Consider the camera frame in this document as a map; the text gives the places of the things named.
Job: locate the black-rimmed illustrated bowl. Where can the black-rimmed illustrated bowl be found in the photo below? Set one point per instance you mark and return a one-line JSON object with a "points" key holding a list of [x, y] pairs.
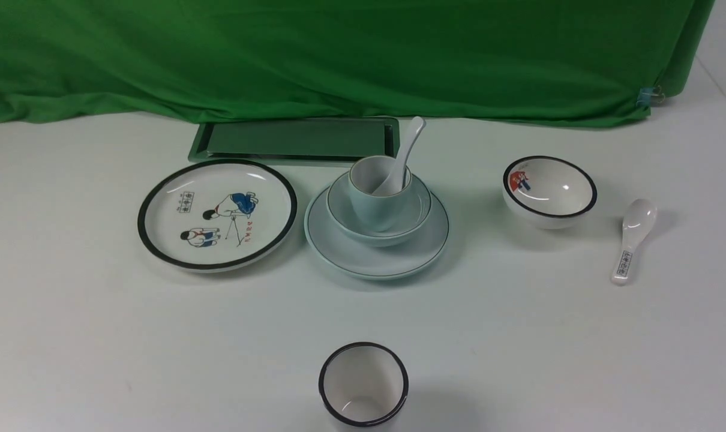
{"points": [[548, 193]]}

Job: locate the plain white ceramic spoon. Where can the plain white ceramic spoon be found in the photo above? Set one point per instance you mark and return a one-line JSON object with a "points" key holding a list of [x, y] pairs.
{"points": [[396, 180]]}

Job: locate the black-rimmed illustrated plate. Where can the black-rimmed illustrated plate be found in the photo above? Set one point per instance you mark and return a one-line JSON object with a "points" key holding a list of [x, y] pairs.
{"points": [[217, 216]]}

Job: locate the green backdrop cloth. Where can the green backdrop cloth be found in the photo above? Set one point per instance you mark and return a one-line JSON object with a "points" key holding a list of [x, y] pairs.
{"points": [[556, 63]]}

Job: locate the pale green cup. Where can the pale green cup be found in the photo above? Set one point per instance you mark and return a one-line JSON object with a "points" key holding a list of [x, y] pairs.
{"points": [[378, 211]]}

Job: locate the metal rectangular table tray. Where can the metal rectangular table tray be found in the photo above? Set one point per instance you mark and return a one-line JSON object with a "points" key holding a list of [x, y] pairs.
{"points": [[317, 141]]}

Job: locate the pale green plain bowl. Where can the pale green plain bowl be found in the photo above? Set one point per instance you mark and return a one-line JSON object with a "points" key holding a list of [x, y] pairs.
{"points": [[409, 219]]}

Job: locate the black-rimmed white cup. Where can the black-rimmed white cup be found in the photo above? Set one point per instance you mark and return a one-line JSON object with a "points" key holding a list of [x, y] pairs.
{"points": [[363, 387]]}

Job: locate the pale green plain plate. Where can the pale green plain plate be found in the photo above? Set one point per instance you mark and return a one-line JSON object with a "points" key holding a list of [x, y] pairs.
{"points": [[376, 264]]}

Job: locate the blue binder clip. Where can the blue binder clip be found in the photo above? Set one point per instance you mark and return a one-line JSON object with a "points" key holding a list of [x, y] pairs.
{"points": [[650, 96]]}

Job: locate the white spoon with print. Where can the white spoon with print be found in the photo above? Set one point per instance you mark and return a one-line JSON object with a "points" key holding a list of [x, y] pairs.
{"points": [[637, 223]]}

